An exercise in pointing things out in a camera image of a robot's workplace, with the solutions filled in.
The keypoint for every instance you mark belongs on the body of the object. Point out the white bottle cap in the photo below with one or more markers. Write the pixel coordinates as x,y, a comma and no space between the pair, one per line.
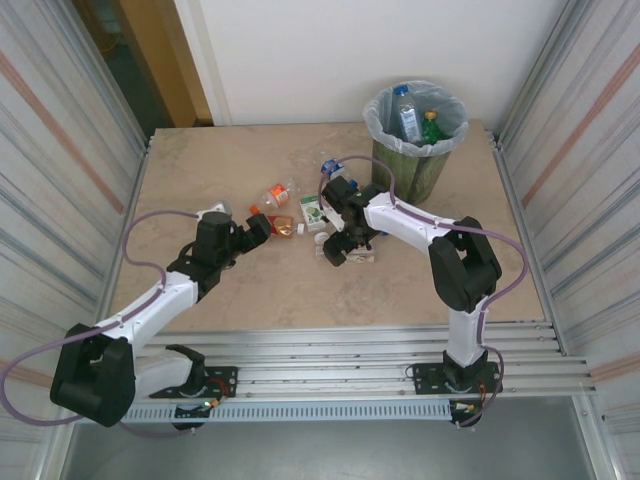
320,239

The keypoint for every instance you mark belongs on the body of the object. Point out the small bottle green label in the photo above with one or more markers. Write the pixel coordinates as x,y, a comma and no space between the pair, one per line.
320,253

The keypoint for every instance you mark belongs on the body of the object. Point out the bottle green white label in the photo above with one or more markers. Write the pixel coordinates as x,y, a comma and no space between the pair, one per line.
364,257

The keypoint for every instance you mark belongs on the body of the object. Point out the clear bottle orange label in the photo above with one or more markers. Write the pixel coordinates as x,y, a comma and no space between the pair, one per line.
279,196

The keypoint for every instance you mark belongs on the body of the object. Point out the white bottle lime label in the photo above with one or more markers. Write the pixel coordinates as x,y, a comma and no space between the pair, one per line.
311,212

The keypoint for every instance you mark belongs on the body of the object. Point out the crushed clear bottle blue label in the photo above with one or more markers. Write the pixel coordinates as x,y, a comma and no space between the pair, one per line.
330,166

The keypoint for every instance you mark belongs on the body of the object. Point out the clear bottle grey-blue label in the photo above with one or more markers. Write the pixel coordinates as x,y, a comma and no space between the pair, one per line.
409,117

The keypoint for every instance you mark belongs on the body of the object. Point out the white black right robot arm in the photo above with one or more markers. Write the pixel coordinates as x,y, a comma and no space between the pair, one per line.
400,215

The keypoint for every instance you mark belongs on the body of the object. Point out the green waste bin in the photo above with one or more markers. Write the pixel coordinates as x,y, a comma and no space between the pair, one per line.
420,175

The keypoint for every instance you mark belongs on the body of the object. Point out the translucent plastic bin liner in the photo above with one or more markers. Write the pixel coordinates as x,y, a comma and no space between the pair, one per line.
452,110

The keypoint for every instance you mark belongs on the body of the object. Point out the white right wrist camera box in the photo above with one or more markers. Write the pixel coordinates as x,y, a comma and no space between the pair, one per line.
334,220

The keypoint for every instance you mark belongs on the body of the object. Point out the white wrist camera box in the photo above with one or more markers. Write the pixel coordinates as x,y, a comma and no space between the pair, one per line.
220,207
334,220

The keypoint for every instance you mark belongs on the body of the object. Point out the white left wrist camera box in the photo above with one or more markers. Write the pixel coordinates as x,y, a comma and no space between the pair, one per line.
220,207

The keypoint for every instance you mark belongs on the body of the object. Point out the aluminium frame rails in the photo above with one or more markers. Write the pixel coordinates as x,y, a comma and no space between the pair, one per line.
325,347

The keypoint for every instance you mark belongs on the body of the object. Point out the brown wooden door frame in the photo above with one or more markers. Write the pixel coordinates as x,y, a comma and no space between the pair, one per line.
170,60

